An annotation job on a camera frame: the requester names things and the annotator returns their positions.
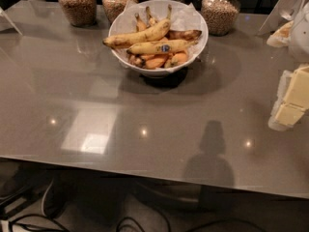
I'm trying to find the stickered front yellow banana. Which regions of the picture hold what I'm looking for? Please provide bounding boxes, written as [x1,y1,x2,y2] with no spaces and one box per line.
[126,40,198,55]

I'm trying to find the small back middle banana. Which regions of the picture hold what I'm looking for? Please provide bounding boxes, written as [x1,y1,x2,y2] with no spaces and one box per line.
[146,6,157,26]

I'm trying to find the small back left banana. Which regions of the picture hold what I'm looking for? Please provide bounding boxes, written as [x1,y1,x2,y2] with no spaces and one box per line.
[134,13,147,32]

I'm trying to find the white bowl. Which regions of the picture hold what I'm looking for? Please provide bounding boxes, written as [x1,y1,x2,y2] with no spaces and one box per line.
[107,0,210,79]

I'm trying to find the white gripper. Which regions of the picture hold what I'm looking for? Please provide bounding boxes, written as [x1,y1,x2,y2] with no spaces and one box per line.
[268,65,309,131]

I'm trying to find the left glass jar of grains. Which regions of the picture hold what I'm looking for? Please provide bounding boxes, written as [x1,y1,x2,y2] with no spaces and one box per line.
[58,0,97,27]

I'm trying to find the long top yellow banana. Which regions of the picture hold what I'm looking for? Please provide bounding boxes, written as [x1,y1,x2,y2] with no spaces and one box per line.
[102,6,172,48]

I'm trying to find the brown right banana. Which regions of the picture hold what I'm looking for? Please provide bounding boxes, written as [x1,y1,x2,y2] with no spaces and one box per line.
[167,30,202,41]

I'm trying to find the black cable under table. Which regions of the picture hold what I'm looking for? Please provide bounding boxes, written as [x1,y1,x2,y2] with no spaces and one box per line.
[0,210,268,232]

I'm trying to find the orange fruit in bowl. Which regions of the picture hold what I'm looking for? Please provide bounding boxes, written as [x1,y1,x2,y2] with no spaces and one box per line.
[139,50,188,70]

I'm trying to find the small banana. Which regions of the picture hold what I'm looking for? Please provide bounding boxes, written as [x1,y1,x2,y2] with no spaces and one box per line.
[134,13,147,32]
[146,6,157,26]

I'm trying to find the right glass jar of grains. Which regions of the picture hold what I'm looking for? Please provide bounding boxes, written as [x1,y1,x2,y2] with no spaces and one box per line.
[201,0,240,36]

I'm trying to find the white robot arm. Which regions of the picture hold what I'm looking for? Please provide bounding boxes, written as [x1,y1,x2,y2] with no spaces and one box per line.
[267,3,309,131]

